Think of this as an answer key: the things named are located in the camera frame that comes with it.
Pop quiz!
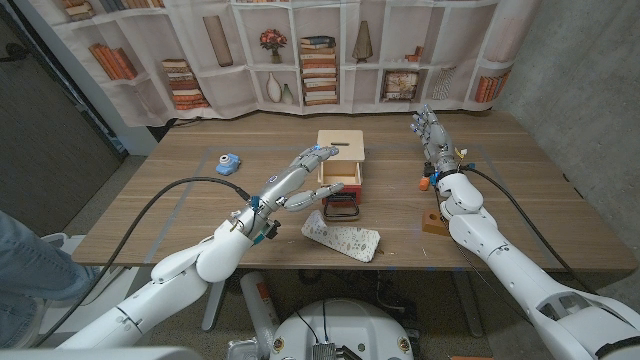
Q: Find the blue toy camera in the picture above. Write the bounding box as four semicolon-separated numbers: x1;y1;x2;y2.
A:
215;153;242;177

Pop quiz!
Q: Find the printed bookshelf backdrop cloth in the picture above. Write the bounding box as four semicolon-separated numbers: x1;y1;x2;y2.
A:
19;0;544;129

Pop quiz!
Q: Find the white cylinder with orange label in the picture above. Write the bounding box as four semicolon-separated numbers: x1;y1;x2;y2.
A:
239;271;281;351

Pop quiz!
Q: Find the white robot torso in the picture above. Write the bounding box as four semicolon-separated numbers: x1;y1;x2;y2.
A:
269;298;415;360

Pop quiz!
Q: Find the brown toy brick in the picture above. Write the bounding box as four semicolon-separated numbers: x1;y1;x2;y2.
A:
421;208;451;237

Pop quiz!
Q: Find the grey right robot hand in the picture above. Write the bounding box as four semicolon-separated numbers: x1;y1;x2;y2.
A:
409;103;461;175

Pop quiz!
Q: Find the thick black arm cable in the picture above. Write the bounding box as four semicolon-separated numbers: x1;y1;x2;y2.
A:
459;164;596;296
29;176;252;349

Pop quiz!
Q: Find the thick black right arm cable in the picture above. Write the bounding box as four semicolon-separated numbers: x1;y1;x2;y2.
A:
459;164;596;296

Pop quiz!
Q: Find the white table leg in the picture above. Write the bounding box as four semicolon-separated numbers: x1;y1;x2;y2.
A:
201;279;227;332

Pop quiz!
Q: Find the person in blue jeans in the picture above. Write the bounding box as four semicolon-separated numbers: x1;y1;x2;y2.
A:
0;209;101;349

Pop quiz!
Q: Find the wooden drawer with red front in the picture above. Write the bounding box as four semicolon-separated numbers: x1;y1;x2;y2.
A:
317;159;364;222

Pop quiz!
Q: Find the grey table leg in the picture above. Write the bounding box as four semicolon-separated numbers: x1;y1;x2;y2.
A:
452;272;484;337

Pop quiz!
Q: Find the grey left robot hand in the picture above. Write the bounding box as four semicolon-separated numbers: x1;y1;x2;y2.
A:
229;144;346;246

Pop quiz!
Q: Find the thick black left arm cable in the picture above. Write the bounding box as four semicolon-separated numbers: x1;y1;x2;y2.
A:
29;176;252;349

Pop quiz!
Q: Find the light wooden box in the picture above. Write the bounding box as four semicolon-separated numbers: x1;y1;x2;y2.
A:
315;128;366;164

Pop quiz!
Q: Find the white patterned pen bag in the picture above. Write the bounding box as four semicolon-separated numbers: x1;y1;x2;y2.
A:
300;209;382;264

